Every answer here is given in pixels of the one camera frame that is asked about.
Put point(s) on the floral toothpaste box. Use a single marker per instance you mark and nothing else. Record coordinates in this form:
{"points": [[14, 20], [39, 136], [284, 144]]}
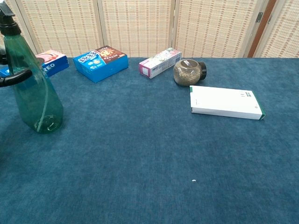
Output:
{"points": [[161, 65]]}

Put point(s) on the black screen hinge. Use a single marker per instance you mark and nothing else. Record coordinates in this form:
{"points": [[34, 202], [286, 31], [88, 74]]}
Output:
{"points": [[270, 19], [258, 17]]}

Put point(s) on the blue chocolate cookie box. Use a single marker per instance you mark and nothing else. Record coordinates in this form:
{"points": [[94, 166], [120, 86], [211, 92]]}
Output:
{"points": [[102, 67]]}

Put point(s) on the bamboo folding screen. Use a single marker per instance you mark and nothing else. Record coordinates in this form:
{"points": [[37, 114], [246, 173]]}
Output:
{"points": [[137, 25]]}

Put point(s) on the brown wooden post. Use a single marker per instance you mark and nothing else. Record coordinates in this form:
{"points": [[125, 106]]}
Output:
{"points": [[261, 30]]}

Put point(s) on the white flat box green edge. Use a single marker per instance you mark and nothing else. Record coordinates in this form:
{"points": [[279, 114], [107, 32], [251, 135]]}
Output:
{"points": [[224, 100]]}

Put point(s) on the green transparent spray bottle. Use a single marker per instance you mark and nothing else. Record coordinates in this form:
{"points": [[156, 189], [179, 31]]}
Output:
{"points": [[35, 98]]}

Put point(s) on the blue Oreo cookie box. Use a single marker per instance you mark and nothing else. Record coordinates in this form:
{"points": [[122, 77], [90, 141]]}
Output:
{"points": [[58, 63]]}

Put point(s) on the blue table cloth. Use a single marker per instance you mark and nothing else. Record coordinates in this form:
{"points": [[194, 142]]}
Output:
{"points": [[149, 151]]}

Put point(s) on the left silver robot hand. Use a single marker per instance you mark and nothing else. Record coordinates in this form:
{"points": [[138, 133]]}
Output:
{"points": [[21, 76]]}

